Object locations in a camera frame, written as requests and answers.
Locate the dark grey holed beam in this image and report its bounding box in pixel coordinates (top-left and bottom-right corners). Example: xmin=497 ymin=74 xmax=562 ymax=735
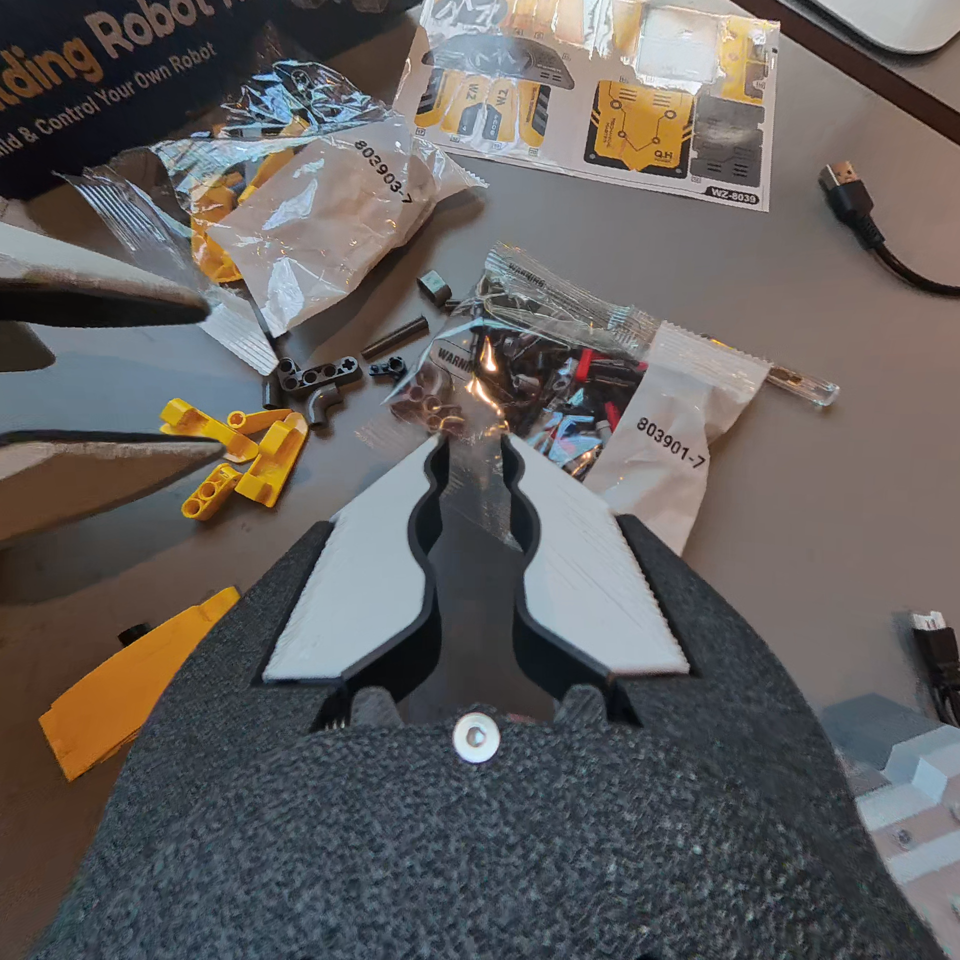
xmin=277 ymin=356 xmax=365 ymax=393

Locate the thin black wire with plug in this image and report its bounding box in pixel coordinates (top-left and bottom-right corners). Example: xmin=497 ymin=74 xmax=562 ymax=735
xmin=909 ymin=611 xmax=960 ymax=725

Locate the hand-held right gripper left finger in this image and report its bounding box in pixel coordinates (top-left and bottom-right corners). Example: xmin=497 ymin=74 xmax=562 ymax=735
xmin=262 ymin=435 xmax=450 ymax=702

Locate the dark blue kit box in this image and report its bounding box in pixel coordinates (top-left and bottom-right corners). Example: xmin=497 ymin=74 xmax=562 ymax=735
xmin=0 ymin=0 xmax=421 ymax=200

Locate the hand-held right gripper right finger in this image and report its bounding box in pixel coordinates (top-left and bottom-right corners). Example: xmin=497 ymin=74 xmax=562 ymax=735
xmin=501 ymin=433 xmax=691 ymax=704

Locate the plastic bag of black parts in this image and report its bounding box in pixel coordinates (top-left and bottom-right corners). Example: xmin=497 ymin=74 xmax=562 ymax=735
xmin=352 ymin=241 xmax=774 ymax=556

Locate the black cable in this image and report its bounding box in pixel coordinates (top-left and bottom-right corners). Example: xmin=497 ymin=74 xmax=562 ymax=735
xmin=817 ymin=161 xmax=960 ymax=297

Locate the yellow and grey sticker sheet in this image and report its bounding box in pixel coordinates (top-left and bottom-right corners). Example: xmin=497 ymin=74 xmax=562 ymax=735
xmin=393 ymin=0 xmax=781 ymax=215

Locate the plastic bag of yellow parts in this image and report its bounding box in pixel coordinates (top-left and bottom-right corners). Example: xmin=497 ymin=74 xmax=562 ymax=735
xmin=56 ymin=60 xmax=490 ymax=376

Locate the dark grey axle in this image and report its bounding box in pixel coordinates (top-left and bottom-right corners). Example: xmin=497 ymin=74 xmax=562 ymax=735
xmin=361 ymin=315 xmax=430 ymax=360

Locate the large yellow panel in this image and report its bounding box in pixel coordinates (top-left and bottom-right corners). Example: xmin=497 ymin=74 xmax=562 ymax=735
xmin=39 ymin=587 xmax=241 ymax=783

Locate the yellow three-hole beam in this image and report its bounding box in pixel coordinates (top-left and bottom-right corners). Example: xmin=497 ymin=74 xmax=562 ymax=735
xmin=182 ymin=463 xmax=243 ymax=520

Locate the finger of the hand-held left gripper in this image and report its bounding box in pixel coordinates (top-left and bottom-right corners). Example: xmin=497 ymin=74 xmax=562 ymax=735
xmin=0 ymin=427 xmax=228 ymax=545
xmin=0 ymin=221 xmax=213 ymax=374

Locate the grey desk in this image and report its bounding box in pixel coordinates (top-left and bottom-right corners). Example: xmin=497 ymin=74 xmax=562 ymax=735
xmin=0 ymin=0 xmax=960 ymax=960

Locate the dark grey angled connector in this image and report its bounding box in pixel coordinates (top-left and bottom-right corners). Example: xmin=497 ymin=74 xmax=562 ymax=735
xmin=417 ymin=271 xmax=462 ymax=312

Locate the grey holed block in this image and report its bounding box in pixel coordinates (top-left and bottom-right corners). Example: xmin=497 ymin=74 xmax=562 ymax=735
xmin=821 ymin=693 xmax=960 ymax=886

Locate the white stand base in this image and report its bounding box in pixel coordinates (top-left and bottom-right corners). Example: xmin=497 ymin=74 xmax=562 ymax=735
xmin=780 ymin=0 xmax=960 ymax=55

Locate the yellow curved panel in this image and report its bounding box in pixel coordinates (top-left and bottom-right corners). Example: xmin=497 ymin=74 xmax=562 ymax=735
xmin=234 ymin=420 xmax=310 ymax=507

